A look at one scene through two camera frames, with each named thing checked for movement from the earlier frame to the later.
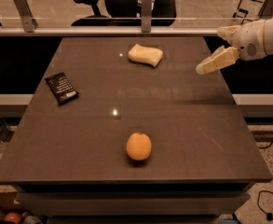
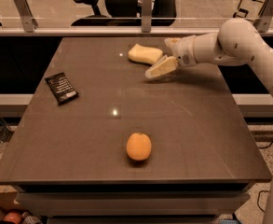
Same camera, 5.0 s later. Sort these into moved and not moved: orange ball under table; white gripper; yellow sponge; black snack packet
Moved: white gripper
Not moved: black snack packet; yellow sponge; orange ball under table
